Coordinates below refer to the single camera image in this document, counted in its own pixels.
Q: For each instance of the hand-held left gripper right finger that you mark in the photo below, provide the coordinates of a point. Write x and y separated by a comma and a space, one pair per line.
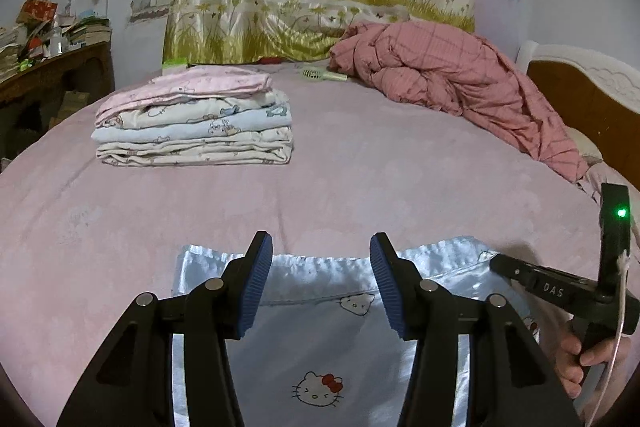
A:
385, 292

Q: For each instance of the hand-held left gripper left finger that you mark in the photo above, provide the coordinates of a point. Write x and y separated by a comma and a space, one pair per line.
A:
257, 287

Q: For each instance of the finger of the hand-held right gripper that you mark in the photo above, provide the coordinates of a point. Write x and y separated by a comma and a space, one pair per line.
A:
540, 284

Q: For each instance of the light blue cartoon cat pants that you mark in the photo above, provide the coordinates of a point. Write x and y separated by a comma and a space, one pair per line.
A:
320, 357

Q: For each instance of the person's right hand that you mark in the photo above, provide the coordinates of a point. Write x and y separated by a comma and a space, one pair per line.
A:
570, 367

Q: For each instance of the beige pillow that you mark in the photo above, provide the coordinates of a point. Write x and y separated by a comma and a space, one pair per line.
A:
585, 147

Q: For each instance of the pink bed sheet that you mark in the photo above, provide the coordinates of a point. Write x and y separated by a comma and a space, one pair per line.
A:
350, 187

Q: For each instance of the cream printed folded garment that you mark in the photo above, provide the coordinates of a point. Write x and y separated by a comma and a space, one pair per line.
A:
200, 153

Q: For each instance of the white and wooden headboard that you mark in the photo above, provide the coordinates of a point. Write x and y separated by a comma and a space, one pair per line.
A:
590, 92

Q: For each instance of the white printed folded garment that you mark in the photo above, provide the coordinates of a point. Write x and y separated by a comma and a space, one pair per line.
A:
215, 112

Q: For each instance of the pink folded garment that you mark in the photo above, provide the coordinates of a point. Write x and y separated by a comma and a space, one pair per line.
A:
200, 87

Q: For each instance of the green handheld fan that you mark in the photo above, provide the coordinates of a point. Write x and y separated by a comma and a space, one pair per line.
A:
322, 75

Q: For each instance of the pink plaid quilt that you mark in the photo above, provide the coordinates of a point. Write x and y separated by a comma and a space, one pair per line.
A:
450, 77

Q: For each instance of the green and white box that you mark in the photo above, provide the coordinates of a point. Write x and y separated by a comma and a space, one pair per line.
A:
175, 65

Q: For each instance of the dark wooden desk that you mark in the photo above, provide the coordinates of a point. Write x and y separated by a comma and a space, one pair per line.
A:
55, 72

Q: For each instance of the stack of green books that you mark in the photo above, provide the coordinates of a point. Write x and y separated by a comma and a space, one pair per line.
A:
90, 32

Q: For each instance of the clear plastic bottle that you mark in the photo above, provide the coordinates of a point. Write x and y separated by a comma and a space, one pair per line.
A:
56, 42

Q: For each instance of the red cardboard box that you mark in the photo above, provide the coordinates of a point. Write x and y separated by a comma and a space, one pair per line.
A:
37, 11

